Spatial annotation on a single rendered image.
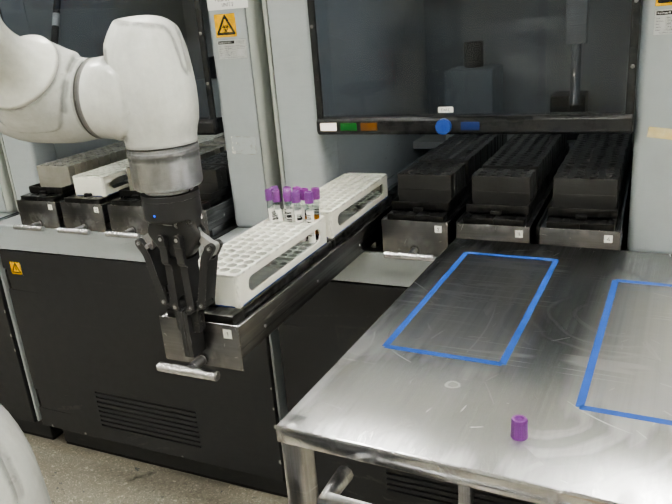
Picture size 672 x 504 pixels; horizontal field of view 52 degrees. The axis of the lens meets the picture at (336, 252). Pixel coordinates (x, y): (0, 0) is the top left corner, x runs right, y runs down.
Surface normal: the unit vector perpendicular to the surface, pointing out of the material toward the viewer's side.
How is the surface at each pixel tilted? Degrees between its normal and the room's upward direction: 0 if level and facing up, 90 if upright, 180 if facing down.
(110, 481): 0
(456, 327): 0
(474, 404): 0
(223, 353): 90
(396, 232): 90
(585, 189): 90
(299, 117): 90
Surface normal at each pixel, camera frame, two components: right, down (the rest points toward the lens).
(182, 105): 0.81, 0.15
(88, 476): -0.07, -0.94
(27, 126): -0.18, 0.89
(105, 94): -0.37, 0.28
